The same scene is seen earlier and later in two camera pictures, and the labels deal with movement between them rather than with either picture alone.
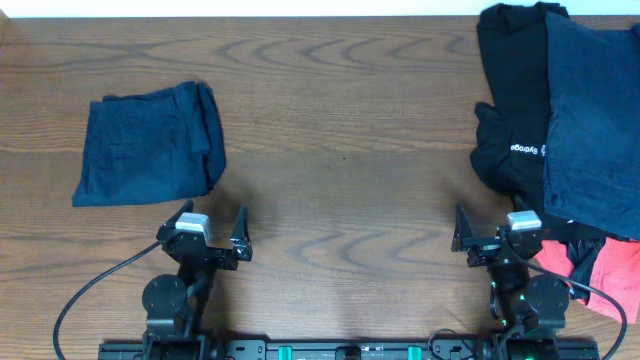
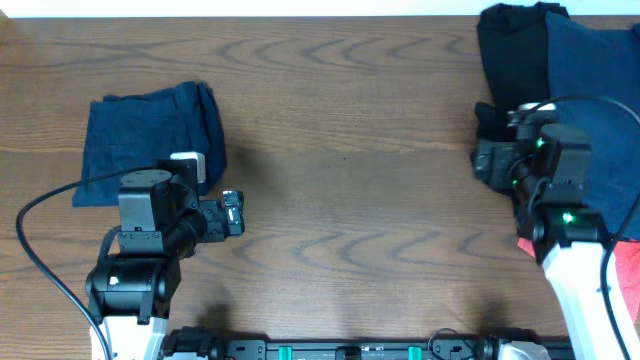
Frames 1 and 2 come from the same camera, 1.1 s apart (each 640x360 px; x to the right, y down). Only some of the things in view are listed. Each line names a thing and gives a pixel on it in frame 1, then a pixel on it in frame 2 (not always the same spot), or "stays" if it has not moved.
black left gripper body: [227, 265] → [216, 226]
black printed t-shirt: [510, 138] stays
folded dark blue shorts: [162, 143] stays
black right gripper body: [485, 250] → [504, 163]
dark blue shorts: [591, 169] stays
